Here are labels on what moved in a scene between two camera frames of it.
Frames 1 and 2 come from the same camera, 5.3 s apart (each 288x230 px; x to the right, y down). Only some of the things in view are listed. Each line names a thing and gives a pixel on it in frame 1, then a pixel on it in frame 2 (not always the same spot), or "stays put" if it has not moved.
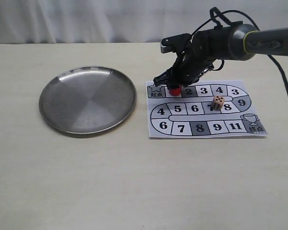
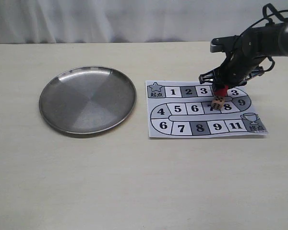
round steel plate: x=87 y=99 stays put
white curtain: x=122 y=21 stays put
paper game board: x=205 y=109 stays put
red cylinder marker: x=175 y=91 to x=221 y=92
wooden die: x=217 y=102 stays put
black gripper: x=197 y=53 to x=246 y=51
